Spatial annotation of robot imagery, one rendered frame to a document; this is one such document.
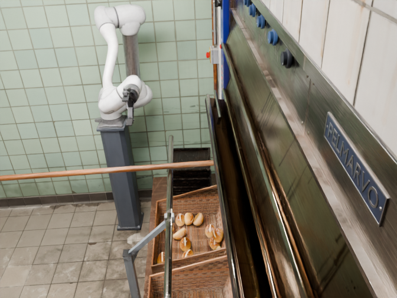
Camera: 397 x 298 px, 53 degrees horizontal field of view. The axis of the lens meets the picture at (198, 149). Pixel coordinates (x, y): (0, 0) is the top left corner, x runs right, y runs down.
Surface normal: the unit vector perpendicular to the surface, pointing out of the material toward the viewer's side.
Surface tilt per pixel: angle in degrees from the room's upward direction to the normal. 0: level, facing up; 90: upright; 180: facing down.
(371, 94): 90
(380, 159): 90
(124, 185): 90
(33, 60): 90
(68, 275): 0
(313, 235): 70
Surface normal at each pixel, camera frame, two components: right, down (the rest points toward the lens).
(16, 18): 0.05, 0.53
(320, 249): -0.95, -0.23
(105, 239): -0.04, -0.85
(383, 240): -1.00, 0.06
